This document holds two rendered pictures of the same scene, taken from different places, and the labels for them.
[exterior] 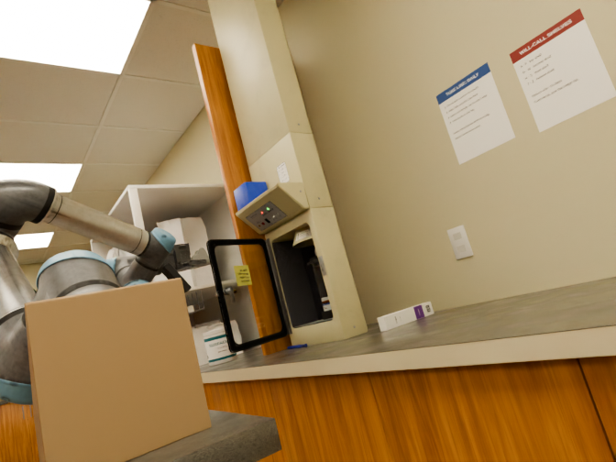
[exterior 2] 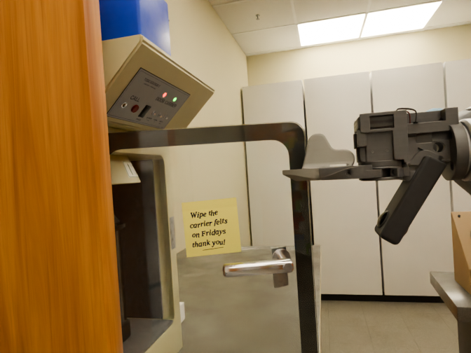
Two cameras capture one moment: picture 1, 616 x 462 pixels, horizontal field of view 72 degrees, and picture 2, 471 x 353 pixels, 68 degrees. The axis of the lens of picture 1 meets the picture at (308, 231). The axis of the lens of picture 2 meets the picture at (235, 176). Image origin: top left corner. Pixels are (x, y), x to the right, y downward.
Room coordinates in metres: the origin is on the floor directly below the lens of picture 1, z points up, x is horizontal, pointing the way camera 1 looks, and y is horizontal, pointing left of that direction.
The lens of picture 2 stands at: (1.82, 0.69, 1.32)
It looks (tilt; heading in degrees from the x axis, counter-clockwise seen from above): 1 degrees down; 234
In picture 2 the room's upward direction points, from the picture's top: 4 degrees counter-clockwise
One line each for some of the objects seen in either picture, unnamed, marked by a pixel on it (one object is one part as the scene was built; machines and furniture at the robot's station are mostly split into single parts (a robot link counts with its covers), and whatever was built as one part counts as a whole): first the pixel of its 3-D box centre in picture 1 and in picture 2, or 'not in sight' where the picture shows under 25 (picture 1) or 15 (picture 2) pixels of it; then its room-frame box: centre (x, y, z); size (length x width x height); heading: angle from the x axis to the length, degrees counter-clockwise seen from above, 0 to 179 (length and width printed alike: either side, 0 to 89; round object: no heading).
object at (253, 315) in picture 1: (248, 291); (205, 270); (1.56, 0.27, 1.19); 0.30 x 0.01 x 0.40; 146
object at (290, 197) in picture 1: (269, 211); (159, 99); (1.55, 0.12, 1.46); 0.32 x 0.12 x 0.10; 40
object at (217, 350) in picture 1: (220, 345); not in sight; (1.98, 0.53, 1.02); 0.13 x 0.13 x 0.15
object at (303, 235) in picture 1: (313, 235); not in sight; (1.63, -0.01, 1.34); 0.18 x 0.18 x 0.05
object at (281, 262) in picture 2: not in sight; (258, 264); (1.52, 0.33, 1.20); 0.10 x 0.05 x 0.03; 146
